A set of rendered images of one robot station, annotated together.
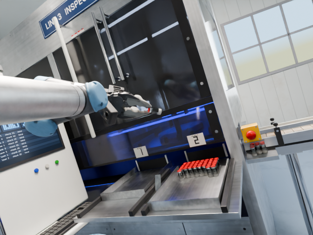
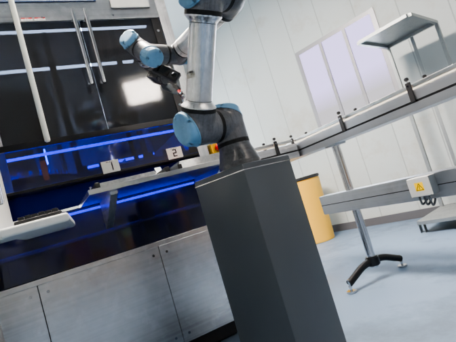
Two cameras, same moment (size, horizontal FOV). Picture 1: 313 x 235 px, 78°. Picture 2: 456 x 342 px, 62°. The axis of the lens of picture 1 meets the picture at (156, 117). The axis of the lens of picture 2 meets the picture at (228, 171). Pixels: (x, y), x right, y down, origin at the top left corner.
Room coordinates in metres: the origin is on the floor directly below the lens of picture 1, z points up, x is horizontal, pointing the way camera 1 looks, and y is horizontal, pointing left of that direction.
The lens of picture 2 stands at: (-0.40, 1.31, 0.69)
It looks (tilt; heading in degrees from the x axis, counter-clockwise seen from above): 5 degrees up; 306
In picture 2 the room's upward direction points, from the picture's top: 17 degrees counter-clockwise
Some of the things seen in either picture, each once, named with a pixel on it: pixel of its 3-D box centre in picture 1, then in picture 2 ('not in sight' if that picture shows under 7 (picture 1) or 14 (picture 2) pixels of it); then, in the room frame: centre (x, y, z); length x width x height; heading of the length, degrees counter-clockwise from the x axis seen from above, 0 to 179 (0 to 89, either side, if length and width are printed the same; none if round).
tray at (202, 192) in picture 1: (193, 181); (194, 166); (0.79, -0.07, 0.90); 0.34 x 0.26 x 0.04; 153
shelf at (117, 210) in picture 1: (163, 186); (159, 182); (0.91, 0.07, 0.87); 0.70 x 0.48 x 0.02; 64
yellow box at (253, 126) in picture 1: (250, 132); (214, 149); (0.89, -0.39, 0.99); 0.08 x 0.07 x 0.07; 154
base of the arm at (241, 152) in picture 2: not in sight; (237, 155); (0.35, 0.20, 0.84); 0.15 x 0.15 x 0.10
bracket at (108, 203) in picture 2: not in sight; (111, 211); (1.01, 0.29, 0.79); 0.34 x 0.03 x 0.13; 154
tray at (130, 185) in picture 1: (139, 178); (120, 187); (1.05, 0.19, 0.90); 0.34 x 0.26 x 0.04; 154
